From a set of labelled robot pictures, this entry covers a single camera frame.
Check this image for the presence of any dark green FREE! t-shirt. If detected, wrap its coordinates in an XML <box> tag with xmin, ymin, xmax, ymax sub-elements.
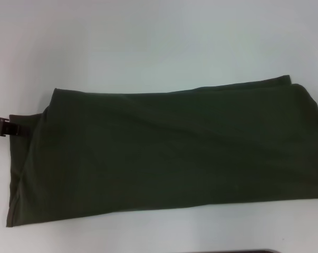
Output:
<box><xmin>5</xmin><ymin>75</ymin><xmax>318</xmax><ymax>228</ymax></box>

